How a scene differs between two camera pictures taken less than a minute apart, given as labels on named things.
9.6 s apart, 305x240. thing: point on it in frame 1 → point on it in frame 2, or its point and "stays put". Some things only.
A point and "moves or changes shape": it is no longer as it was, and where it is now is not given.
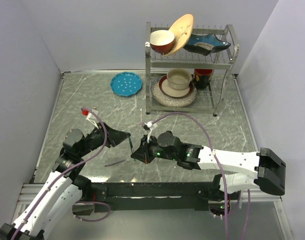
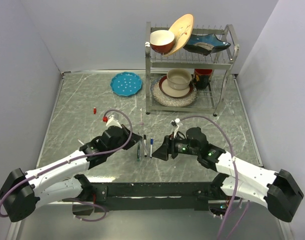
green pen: [132, 147] moves or changes shape
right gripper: [142, 153] → [162, 152]
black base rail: [177, 196] stays put
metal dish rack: [186, 68] stays put
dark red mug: [201, 78] stays put
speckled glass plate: [169, 101] stays put
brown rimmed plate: [168, 92] stays put
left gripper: [110, 136] → [135, 138]
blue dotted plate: [126, 84] stays put
